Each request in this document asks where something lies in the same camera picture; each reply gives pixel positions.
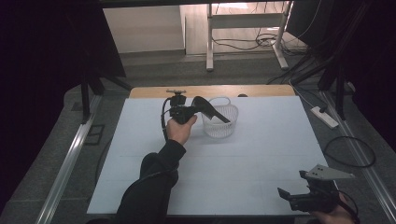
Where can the white plastic basket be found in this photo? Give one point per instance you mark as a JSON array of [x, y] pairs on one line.
[[222, 126]]

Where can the black slender object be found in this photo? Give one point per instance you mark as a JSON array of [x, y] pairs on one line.
[[222, 117]]

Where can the white power strip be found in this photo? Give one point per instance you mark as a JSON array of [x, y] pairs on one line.
[[324, 117]]

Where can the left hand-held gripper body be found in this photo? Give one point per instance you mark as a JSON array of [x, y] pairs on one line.
[[182, 113]]

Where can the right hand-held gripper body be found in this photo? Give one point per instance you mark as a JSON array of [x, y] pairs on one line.
[[320, 196]]

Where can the person's left hand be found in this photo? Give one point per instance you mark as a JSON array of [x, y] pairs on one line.
[[179, 132]]

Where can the aluminium rail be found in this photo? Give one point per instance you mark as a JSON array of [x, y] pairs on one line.
[[67, 168], [370, 174]]

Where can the small dark knob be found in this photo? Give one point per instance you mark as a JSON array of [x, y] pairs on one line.
[[243, 95]]

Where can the person's right hand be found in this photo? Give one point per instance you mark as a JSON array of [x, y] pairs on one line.
[[337, 216]]

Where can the white desk frame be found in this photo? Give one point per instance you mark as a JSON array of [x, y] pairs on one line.
[[210, 37]]

